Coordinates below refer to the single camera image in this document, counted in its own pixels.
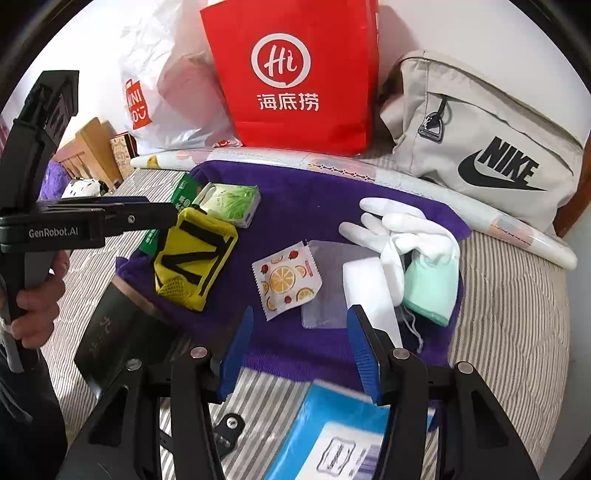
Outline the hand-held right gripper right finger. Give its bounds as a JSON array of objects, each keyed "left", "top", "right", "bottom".
[{"left": 346, "top": 305, "right": 541, "bottom": 480}]

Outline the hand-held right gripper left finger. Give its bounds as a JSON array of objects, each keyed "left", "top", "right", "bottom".
[{"left": 55, "top": 305, "right": 254, "bottom": 480}]

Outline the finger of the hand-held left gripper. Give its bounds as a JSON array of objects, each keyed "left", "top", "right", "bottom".
[
  {"left": 104, "top": 202, "right": 179, "bottom": 232},
  {"left": 99, "top": 196, "right": 149, "bottom": 208}
]

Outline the green foil packet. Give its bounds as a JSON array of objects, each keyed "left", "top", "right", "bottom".
[{"left": 141, "top": 175, "right": 206, "bottom": 257}]

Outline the white sponge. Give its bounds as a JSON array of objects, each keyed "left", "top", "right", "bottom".
[{"left": 342, "top": 258, "right": 402, "bottom": 352}]

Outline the white glove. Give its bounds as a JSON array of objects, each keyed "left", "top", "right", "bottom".
[
  {"left": 379, "top": 233, "right": 419, "bottom": 308},
  {"left": 339, "top": 198, "right": 461, "bottom": 278}
]

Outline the fruit print wipe packet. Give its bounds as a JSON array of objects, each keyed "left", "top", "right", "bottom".
[{"left": 252, "top": 242, "right": 324, "bottom": 321}]

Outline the green face mask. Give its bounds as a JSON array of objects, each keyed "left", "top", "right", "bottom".
[{"left": 397, "top": 251, "right": 460, "bottom": 354}]

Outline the clear plastic bag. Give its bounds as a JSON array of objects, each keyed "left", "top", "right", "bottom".
[{"left": 301, "top": 240, "right": 365, "bottom": 329}]

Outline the person's left hand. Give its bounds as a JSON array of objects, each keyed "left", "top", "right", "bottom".
[{"left": 11, "top": 251, "right": 70, "bottom": 350}]

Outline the patterned cardboard box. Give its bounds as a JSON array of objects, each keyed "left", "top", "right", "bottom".
[{"left": 109, "top": 132, "right": 138, "bottom": 181}]

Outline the purple fluffy cloth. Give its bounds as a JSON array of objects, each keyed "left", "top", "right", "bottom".
[{"left": 39, "top": 159, "right": 70, "bottom": 201}]

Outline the white patterned object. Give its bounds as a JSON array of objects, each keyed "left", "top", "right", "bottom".
[{"left": 61, "top": 179, "right": 103, "bottom": 199}]

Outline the wooden furniture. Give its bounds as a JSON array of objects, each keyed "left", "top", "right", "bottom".
[{"left": 52, "top": 117, "right": 124, "bottom": 193}]

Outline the blue cardboard box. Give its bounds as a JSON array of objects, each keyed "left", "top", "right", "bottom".
[{"left": 265, "top": 379, "right": 437, "bottom": 480}]

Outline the green white tissue pack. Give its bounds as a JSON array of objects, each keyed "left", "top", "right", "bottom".
[{"left": 193, "top": 182, "right": 262, "bottom": 229}]

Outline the dark green tin box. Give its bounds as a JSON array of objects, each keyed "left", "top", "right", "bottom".
[{"left": 74, "top": 279, "right": 232, "bottom": 400}]

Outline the white plastic shopping bag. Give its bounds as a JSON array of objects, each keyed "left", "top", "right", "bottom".
[{"left": 119, "top": 0, "right": 243, "bottom": 155}]

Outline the purple towel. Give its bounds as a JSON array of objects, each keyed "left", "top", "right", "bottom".
[{"left": 115, "top": 159, "right": 472, "bottom": 384}]

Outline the white rolled mat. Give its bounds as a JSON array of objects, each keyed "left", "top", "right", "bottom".
[{"left": 130, "top": 147, "right": 578, "bottom": 271}]

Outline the red paper bag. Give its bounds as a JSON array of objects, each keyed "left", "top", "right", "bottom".
[{"left": 199, "top": 0, "right": 380, "bottom": 158}]

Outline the grey Nike bag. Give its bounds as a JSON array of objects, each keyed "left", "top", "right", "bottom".
[{"left": 379, "top": 50, "right": 586, "bottom": 234}]

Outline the wooden bed frame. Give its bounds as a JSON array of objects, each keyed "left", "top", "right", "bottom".
[{"left": 551, "top": 198, "right": 591, "bottom": 241}]

